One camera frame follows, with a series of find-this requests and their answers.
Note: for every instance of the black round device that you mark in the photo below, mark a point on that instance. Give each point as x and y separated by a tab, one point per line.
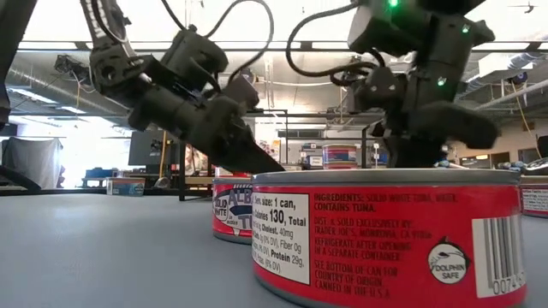
537	169

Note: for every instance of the black ceiling spotlight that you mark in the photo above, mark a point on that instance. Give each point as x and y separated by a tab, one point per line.
519	78

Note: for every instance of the silver spiral air duct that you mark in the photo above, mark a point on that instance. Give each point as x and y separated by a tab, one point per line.
477	81

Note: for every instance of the blue white label box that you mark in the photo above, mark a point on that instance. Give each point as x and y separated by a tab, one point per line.
316	161

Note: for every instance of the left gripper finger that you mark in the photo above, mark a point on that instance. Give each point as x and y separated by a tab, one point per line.
235	145

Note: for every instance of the blue table mat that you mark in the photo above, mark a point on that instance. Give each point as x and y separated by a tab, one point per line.
128	256

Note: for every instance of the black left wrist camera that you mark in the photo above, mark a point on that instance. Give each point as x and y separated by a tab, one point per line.
242	92

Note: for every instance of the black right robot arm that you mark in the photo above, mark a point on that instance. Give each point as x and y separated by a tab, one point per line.
449	8

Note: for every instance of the pull tab gold lid can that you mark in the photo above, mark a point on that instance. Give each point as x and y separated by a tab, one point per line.
340	163

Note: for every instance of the wooden shelf black metal frame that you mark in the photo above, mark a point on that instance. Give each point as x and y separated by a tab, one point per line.
182	171

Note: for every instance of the black computer monitor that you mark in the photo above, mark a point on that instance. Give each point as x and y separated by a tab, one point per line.
147	149

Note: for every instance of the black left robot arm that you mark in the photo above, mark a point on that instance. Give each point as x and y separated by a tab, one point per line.
13	43

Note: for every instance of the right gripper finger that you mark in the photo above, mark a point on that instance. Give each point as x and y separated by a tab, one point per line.
462	126
415	149

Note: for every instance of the floral pattern cloth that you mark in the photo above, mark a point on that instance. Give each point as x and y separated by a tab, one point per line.
274	149

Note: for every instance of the grey draped cloth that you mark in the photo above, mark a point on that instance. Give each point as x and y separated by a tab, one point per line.
30	158

